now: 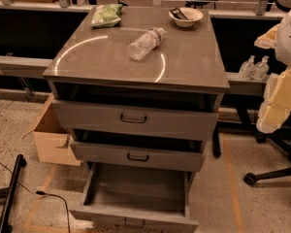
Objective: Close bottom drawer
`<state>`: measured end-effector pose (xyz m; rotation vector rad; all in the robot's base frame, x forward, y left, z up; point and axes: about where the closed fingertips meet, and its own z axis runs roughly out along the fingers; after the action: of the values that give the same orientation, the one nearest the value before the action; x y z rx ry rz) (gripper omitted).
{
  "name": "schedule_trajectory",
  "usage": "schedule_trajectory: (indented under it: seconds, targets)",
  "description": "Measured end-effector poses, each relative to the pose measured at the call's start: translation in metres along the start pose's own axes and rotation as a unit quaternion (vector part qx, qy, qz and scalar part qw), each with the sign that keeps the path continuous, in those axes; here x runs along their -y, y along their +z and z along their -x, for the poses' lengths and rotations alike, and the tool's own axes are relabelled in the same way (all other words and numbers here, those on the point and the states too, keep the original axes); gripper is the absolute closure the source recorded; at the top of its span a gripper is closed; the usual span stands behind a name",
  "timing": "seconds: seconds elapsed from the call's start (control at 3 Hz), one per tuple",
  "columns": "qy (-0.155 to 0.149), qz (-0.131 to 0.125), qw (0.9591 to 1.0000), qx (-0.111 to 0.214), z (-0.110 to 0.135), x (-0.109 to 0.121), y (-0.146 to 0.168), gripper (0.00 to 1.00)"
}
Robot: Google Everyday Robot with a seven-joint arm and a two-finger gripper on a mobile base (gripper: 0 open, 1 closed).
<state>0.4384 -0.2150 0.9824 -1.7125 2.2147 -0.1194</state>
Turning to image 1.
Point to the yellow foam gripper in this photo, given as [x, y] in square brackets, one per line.
[289, 43]

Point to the grey bottom drawer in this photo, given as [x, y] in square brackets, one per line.
[136, 197]

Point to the grey drawer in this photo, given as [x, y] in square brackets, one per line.
[128, 156]
[135, 120]
[136, 197]

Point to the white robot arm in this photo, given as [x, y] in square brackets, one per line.
[276, 107]

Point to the grey drawer cabinet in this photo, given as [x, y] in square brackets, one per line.
[144, 93]

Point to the grey middle drawer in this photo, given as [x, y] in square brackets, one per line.
[128, 156]

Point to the grey top drawer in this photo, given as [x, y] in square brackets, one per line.
[135, 120]

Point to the black office chair base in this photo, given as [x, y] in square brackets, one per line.
[275, 162]

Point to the left sanitizer pump bottle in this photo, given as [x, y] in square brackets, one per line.
[247, 68]

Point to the white bowl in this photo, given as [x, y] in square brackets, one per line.
[193, 15]

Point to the dark object in bowl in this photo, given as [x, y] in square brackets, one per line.
[176, 12]

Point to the clear plastic water bottle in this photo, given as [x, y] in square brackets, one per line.
[142, 46]

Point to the green snack bag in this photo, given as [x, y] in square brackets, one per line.
[106, 16]

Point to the cardboard box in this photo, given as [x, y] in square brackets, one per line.
[51, 140]

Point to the black stand leg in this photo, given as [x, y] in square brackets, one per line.
[8, 194]

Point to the grey metal shelf rail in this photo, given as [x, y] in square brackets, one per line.
[23, 66]

